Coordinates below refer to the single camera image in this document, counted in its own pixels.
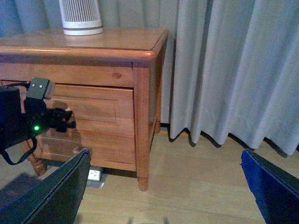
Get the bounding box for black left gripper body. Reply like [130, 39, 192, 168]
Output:
[0, 86, 50, 149]

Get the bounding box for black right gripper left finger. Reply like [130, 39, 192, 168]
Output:
[0, 148, 91, 224]

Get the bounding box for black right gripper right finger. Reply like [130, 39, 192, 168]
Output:
[241, 149, 299, 224]

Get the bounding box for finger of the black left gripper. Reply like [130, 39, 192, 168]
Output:
[47, 108, 76, 133]

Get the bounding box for wooden drawer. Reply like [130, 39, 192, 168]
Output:
[36, 131, 136, 171]
[44, 84, 135, 136]

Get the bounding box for white floor power socket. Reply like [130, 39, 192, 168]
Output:
[87, 167, 108, 189]

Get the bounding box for wooden nightstand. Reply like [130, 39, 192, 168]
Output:
[0, 28, 168, 191]

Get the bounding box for white cylindrical air purifier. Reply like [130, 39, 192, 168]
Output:
[59, 0, 103, 35]

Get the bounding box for grey curtain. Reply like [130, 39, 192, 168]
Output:
[0, 0, 299, 155]

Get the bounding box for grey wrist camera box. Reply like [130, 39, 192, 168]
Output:
[26, 77, 56, 100]

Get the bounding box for black cable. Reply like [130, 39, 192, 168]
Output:
[0, 81, 38, 166]

